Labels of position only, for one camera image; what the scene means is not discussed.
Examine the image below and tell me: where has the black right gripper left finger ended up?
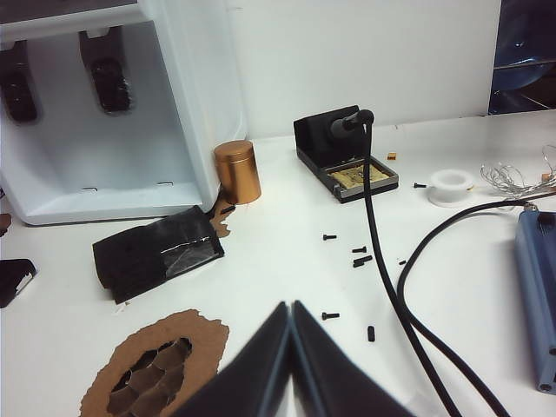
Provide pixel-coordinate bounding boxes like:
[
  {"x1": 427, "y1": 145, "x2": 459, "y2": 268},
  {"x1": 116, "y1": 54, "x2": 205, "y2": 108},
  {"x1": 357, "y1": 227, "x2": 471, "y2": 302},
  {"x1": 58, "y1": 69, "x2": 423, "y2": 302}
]
[{"x1": 171, "y1": 301, "x2": 290, "y2": 417}]

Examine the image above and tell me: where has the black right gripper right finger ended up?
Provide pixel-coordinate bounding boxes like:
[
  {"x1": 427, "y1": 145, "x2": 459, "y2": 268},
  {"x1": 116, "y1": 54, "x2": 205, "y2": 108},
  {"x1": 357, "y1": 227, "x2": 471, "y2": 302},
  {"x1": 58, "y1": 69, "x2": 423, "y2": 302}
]
[{"x1": 291, "y1": 299, "x2": 416, "y2": 417}]

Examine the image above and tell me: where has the black sponge block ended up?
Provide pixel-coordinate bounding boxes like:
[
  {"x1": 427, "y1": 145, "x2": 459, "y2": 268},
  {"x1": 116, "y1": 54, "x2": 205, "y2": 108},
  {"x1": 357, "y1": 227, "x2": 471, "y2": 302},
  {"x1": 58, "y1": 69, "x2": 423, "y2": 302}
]
[{"x1": 91, "y1": 206, "x2": 226, "y2": 304}]

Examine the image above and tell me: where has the blue soldering station box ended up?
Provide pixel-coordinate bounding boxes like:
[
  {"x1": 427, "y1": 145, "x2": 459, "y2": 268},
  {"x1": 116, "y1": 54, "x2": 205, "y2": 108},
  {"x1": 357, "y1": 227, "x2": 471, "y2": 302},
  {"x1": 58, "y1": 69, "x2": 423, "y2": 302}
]
[{"x1": 514, "y1": 208, "x2": 556, "y2": 394}]

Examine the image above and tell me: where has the black USB hub box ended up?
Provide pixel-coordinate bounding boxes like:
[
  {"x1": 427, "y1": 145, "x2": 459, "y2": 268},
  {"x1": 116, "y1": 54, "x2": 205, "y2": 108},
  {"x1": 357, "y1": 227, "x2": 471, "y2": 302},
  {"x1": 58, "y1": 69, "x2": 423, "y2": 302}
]
[{"x1": 0, "y1": 258, "x2": 38, "y2": 309}]

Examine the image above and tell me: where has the large brown patch with holes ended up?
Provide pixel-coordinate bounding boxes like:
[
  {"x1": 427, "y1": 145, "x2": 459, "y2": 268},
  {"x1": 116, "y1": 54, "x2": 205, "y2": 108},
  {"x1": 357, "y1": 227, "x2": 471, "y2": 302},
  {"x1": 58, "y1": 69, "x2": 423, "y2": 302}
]
[{"x1": 80, "y1": 308, "x2": 231, "y2": 417}]

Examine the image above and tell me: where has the copper cylinder can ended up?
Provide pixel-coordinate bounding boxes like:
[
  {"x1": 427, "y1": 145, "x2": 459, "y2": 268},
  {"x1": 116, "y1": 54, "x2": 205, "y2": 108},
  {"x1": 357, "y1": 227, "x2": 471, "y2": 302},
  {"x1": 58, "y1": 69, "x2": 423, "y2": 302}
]
[{"x1": 212, "y1": 141, "x2": 263, "y2": 205}]

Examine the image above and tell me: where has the black soldering iron stand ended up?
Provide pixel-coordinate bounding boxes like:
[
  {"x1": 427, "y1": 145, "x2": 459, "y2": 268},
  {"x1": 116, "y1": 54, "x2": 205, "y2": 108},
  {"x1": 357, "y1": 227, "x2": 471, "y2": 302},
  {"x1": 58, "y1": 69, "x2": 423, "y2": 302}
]
[{"x1": 293, "y1": 103, "x2": 400, "y2": 205}]

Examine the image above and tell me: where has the white water dispenser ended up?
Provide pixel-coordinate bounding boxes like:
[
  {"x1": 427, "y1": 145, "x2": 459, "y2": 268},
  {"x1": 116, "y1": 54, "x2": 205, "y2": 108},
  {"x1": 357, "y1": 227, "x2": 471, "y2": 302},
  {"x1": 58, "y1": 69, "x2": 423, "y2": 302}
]
[{"x1": 0, "y1": 0, "x2": 244, "y2": 227}]

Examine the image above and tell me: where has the black dispenser tap paddle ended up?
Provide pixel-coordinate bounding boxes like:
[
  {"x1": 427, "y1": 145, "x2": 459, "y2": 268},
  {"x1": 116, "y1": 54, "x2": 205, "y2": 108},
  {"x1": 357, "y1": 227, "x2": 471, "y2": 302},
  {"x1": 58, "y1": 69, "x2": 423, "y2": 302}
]
[
  {"x1": 0, "y1": 38, "x2": 41, "y2": 125},
  {"x1": 78, "y1": 26, "x2": 134, "y2": 116}
]

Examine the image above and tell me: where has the blue spare water jug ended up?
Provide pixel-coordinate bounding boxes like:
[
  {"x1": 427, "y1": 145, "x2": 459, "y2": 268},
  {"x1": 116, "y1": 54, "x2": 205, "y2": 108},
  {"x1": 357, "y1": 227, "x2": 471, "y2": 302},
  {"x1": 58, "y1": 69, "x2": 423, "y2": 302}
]
[{"x1": 490, "y1": 0, "x2": 556, "y2": 116}]

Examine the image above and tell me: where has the black soldering iron cable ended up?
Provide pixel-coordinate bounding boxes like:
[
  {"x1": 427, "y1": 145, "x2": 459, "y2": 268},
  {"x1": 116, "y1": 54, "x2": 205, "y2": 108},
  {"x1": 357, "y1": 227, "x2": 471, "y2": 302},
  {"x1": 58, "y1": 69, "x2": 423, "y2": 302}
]
[{"x1": 360, "y1": 113, "x2": 533, "y2": 417}]

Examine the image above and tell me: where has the tangled silver solder wire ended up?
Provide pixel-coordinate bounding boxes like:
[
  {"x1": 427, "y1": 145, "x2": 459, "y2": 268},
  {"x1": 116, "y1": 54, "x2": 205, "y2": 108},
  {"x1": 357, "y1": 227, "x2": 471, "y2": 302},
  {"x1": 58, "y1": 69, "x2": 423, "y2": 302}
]
[{"x1": 480, "y1": 145, "x2": 556, "y2": 201}]

